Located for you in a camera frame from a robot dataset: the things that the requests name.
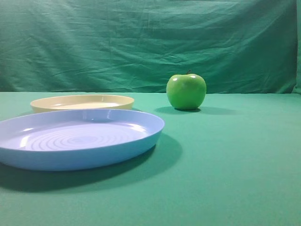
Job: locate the green apple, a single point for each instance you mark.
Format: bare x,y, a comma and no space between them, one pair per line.
186,91

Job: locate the blue plastic plate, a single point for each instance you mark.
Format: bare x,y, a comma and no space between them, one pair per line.
77,139

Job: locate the green table cloth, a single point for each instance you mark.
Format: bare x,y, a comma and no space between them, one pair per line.
234,162

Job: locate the yellow plastic plate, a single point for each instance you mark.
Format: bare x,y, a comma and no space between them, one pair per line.
74,102

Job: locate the green backdrop cloth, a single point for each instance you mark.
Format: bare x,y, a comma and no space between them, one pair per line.
237,46

